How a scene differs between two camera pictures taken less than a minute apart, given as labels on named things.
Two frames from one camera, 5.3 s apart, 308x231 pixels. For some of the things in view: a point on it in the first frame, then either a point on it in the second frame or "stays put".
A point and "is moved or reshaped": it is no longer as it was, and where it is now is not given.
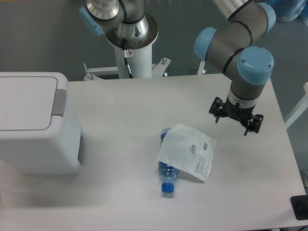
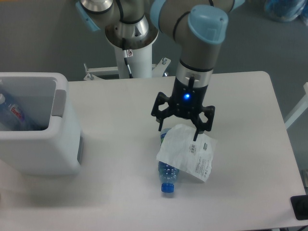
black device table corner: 300,205 stays put
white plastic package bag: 188,150 stays put
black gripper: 241,114 → 187,101
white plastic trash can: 38,135 is moved or reshaped
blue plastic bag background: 287,10 stays put
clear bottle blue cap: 168,174 stays put
